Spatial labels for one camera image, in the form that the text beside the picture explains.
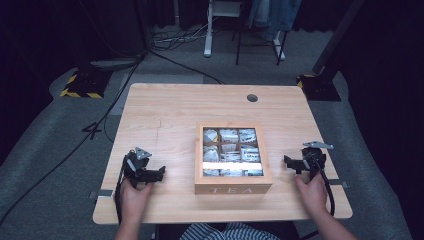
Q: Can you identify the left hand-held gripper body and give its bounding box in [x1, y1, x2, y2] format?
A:
[122, 147, 153, 189]

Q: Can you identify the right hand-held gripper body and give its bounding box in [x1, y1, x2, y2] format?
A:
[301, 140, 334, 181]

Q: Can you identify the person's left hand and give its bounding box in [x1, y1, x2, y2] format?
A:
[118, 178, 154, 225]

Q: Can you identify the person's right hand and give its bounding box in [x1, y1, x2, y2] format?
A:
[294, 172, 330, 218]

